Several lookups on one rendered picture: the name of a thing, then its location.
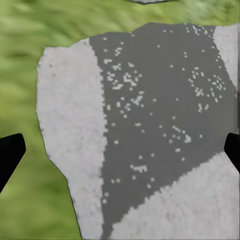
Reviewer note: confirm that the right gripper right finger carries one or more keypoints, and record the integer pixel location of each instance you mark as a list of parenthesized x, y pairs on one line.
[(232, 149)]

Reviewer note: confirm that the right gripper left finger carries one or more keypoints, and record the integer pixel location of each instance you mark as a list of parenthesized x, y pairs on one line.
[(12, 149)]

